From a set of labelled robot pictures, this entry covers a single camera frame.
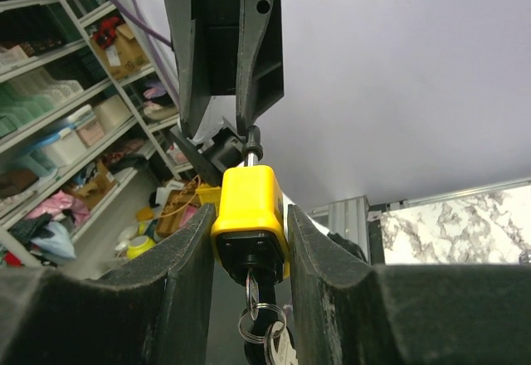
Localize white storage shelf rack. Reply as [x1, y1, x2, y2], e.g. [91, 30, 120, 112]
[1, 0, 192, 267]

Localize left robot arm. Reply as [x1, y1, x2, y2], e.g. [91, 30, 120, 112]
[164, 0, 285, 186]

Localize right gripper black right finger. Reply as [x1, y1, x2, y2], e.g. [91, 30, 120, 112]
[288, 205, 530, 364]

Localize silver keys of yellow padlock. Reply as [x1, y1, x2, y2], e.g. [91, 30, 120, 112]
[237, 270, 298, 364]

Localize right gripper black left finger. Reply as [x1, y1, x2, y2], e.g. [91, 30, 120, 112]
[1, 205, 216, 364]

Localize yellow padlock black shackle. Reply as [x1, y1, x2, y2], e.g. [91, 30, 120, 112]
[211, 125, 290, 285]

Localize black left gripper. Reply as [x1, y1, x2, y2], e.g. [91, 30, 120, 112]
[164, 0, 285, 138]

